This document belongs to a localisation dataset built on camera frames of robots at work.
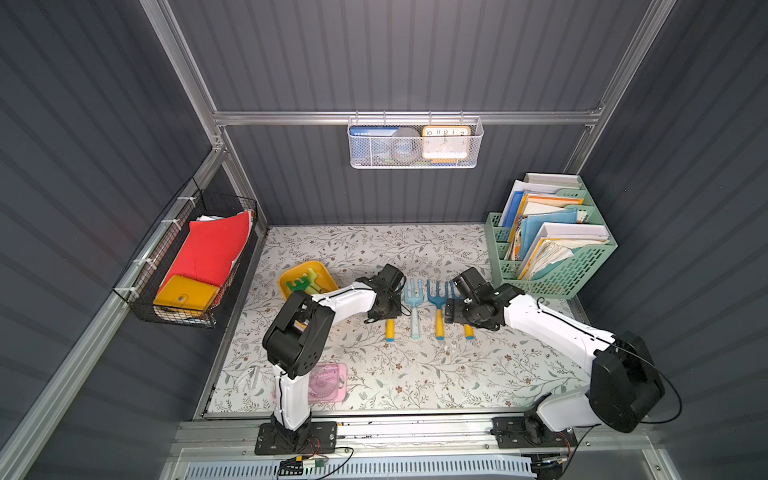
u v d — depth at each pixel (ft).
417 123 2.92
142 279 2.02
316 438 2.40
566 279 2.99
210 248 2.40
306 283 3.33
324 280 3.35
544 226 2.80
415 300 3.26
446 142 2.90
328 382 2.71
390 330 2.99
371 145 3.00
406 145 2.94
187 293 2.12
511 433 2.39
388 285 2.52
